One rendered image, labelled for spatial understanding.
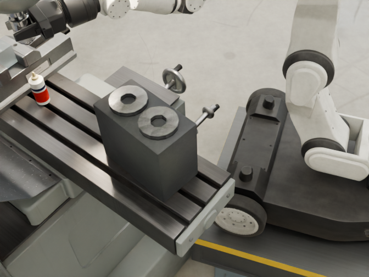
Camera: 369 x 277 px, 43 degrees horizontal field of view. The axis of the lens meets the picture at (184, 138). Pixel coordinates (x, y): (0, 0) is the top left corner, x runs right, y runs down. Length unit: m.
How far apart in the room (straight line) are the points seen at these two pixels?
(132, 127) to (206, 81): 1.80
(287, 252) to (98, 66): 1.77
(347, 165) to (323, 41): 0.45
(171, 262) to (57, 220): 0.68
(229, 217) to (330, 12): 0.78
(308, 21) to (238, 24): 1.98
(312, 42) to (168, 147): 0.53
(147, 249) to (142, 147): 0.97
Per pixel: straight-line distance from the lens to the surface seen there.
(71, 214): 1.46
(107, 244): 1.76
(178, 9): 1.39
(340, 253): 1.75
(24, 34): 1.19
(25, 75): 1.45
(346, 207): 1.65
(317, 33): 1.30
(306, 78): 1.34
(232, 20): 3.27
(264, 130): 1.77
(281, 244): 1.72
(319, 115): 1.50
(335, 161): 1.57
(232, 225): 1.70
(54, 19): 1.19
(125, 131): 1.04
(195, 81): 2.81
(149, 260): 1.91
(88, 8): 1.21
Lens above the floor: 1.91
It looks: 50 degrees down
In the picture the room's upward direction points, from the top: 3 degrees counter-clockwise
